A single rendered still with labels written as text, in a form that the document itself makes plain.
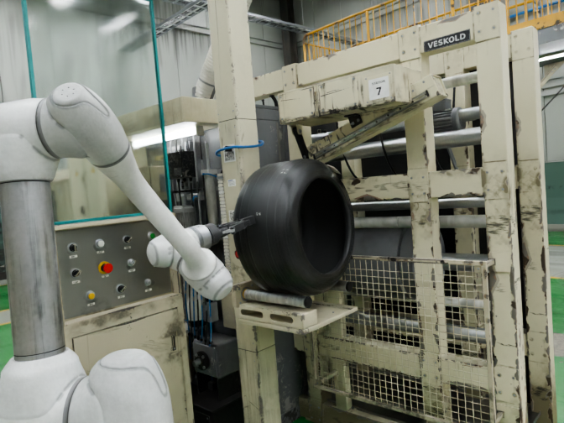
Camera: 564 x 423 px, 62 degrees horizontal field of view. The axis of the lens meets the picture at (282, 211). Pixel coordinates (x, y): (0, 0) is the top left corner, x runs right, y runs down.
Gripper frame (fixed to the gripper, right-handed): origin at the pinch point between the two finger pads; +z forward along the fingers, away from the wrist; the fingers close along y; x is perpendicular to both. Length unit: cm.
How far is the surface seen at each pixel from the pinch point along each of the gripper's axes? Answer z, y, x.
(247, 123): 34, 24, -36
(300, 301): 9.9, -10.2, 34.0
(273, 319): 8.0, 4.5, 42.3
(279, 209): 7.3, -10.0, -2.5
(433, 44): 88, -41, -55
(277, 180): 13.6, -5.9, -12.2
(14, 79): 277, 880, -232
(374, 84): 55, -29, -42
